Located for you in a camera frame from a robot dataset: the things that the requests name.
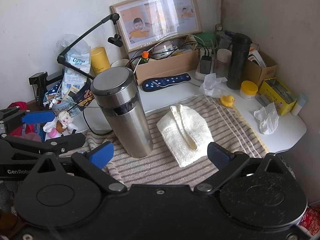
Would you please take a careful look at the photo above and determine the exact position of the yellow tin box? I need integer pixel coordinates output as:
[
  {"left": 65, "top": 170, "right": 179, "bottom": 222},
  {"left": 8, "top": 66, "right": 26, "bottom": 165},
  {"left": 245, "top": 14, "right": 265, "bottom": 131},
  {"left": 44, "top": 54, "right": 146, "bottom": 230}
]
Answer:
[{"left": 259, "top": 77, "right": 297, "bottom": 116}]

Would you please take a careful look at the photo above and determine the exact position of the framed baby photo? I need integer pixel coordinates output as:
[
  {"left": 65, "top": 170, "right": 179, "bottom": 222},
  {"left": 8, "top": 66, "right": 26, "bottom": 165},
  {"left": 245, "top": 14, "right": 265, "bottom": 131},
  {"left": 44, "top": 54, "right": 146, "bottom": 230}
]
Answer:
[{"left": 111, "top": 0, "right": 202, "bottom": 53}]

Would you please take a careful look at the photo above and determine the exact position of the wet wipes plastic pack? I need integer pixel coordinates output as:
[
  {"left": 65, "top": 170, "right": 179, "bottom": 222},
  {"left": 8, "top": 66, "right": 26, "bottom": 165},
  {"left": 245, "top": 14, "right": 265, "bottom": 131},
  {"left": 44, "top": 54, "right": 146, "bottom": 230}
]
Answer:
[{"left": 58, "top": 34, "right": 91, "bottom": 96}]

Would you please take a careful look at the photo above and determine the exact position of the blonde doll figurine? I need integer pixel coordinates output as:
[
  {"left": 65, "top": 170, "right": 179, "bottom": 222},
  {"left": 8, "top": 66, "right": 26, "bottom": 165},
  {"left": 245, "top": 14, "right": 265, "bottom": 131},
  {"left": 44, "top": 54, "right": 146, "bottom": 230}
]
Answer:
[{"left": 43, "top": 111, "right": 78, "bottom": 139}]

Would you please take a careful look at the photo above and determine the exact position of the black charger adapter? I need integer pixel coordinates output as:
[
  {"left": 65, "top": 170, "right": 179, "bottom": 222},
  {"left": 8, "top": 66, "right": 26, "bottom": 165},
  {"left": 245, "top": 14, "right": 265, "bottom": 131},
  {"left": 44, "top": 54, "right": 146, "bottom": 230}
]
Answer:
[{"left": 200, "top": 55, "right": 212, "bottom": 75}]

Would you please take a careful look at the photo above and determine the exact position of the striped beige table towel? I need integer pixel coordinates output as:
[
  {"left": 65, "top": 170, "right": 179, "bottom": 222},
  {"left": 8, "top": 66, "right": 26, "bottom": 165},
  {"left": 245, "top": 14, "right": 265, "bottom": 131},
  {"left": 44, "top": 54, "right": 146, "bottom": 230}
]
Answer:
[{"left": 80, "top": 95, "right": 267, "bottom": 187}]

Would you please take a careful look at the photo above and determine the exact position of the small cardboard box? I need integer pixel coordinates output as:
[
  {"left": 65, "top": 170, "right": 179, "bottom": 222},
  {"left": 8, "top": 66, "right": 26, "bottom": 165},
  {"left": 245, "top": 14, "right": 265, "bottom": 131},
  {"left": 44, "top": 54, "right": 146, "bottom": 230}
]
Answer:
[{"left": 243, "top": 50, "right": 277, "bottom": 88}]

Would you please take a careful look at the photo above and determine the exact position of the yellow rubber duck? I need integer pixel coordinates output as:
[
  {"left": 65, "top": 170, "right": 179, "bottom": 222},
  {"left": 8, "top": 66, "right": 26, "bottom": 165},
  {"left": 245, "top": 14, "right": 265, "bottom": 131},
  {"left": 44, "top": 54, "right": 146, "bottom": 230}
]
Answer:
[{"left": 220, "top": 95, "right": 234, "bottom": 108}]

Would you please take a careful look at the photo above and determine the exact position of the crumpled tissue near charger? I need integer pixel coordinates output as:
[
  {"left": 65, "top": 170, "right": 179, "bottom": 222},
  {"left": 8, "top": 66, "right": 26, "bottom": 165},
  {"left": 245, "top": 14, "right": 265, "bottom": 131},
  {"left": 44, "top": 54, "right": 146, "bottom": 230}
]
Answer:
[{"left": 199, "top": 73, "right": 227, "bottom": 98}]

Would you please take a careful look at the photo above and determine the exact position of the clear jar white lid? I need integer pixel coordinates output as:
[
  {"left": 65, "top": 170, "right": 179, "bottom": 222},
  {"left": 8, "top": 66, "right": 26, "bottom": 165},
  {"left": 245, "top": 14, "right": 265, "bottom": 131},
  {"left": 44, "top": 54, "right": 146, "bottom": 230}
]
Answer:
[{"left": 215, "top": 49, "right": 232, "bottom": 78}]

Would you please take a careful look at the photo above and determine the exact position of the orange cap green bottle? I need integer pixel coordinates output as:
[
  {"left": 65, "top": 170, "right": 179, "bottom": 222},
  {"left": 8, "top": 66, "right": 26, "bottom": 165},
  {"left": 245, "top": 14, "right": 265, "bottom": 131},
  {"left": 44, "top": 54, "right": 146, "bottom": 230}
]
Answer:
[{"left": 138, "top": 51, "right": 149, "bottom": 65}]

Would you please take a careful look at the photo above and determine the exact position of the white blue tube bottle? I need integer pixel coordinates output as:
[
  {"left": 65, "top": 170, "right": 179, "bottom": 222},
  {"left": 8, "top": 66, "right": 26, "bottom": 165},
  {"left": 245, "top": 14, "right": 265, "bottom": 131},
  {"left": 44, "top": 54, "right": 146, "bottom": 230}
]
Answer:
[{"left": 291, "top": 93, "right": 307, "bottom": 116}]

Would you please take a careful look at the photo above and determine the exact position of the yellow cylindrical canister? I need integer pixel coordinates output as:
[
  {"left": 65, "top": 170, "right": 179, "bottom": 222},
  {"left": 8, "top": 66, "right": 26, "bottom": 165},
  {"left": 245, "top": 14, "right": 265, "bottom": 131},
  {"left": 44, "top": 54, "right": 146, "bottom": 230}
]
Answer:
[{"left": 91, "top": 47, "right": 111, "bottom": 75}]

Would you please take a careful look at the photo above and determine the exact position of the black tall thermos bottle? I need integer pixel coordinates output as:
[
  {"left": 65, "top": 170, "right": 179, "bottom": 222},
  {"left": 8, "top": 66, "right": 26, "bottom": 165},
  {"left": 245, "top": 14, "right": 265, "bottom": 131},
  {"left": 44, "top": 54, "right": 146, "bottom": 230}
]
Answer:
[{"left": 226, "top": 33, "right": 252, "bottom": 90}]

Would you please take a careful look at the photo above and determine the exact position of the stainless steel thermos container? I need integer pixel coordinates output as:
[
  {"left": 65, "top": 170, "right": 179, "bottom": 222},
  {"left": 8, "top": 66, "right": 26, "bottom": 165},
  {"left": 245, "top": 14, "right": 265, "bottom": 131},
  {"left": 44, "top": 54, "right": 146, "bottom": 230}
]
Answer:
[{"left": 91, "top": 67, "right": 153, "bottom": 158}]

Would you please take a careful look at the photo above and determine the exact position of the crumpled tissue near tin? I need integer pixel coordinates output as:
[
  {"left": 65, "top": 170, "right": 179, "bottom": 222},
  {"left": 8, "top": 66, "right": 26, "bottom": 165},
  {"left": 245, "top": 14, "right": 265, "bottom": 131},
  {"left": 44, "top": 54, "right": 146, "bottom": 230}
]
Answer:
[{"left": 253, "top": 102, "right": 280, "bottom": 135}]

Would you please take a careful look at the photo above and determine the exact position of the blue dotted power strip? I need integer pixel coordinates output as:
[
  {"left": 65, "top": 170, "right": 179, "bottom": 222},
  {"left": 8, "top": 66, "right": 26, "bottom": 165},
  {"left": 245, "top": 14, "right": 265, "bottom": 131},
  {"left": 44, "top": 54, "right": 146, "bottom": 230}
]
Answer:
[{"left": 142, "top": 73, "right": 191, "bottom": 92}]

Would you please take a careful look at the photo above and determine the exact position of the long cardboard box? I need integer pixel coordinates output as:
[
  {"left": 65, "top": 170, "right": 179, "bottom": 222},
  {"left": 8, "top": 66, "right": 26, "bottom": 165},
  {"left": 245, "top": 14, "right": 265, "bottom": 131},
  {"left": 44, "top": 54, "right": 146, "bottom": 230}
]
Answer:
[{"left": 126, "top": 46, "right": 200, "bottom": 85}]

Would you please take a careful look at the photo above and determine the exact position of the yellow lid cream jar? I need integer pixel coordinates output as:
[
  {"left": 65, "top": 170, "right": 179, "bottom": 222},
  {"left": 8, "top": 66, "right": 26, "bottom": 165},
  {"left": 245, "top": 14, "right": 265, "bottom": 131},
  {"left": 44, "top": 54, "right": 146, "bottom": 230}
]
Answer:
[{"left": 240, "top": 80, "right": 258, "bottom": 100}]

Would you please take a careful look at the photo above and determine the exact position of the snack packet dark blue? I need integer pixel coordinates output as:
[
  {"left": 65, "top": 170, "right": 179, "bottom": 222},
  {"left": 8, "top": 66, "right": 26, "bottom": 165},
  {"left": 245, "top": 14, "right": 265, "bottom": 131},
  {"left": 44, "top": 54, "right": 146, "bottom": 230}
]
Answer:
[{"left": 72, "top": 79, "right": 94, "bottom": 111}]

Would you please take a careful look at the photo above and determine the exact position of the white ceramic cup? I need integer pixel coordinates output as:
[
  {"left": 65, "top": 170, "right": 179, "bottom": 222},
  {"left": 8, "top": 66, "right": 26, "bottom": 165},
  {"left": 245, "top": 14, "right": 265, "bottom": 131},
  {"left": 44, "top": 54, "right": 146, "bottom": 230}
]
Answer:
[{"left": 111, "top": 59, "right": 129, "bottom": 67}]

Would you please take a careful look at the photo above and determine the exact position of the white towel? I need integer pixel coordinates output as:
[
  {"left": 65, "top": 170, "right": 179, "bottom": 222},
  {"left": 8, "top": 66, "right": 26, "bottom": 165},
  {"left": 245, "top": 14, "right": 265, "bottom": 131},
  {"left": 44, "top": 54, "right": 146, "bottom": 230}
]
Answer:
[{"left": 157, "top": 105, "right": 214, "bottom": 167}]

